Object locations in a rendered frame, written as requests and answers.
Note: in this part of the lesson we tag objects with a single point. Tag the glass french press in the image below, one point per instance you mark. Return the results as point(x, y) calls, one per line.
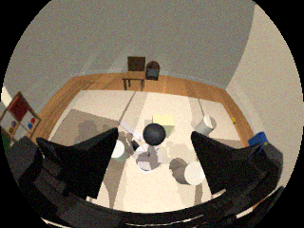
point(148, 156)

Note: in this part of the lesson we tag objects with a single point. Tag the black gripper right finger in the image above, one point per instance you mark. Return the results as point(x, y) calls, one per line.
point(219, 161)

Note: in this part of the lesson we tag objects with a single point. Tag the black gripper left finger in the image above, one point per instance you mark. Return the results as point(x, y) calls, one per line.
point(86, 161)

